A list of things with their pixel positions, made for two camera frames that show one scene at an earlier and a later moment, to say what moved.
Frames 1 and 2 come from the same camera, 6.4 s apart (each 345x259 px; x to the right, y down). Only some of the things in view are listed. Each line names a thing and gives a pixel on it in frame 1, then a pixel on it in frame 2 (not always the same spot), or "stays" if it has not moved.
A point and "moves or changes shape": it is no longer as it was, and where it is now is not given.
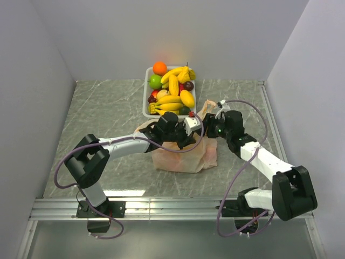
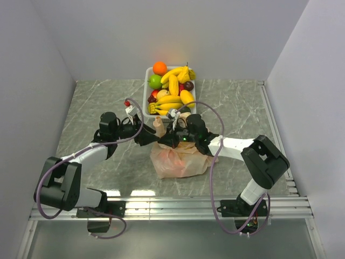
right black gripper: (208, 122) -> (170, 139)
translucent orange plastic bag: (191, 157) moves or changes shape
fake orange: (159, 68) stays
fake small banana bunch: (165, 104) stays
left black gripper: (187, 140) -> (146, 135)
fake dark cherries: (152, 99) stays
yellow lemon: (187, 98) stays
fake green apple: (154, 82) stays
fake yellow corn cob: (173, 85) stays
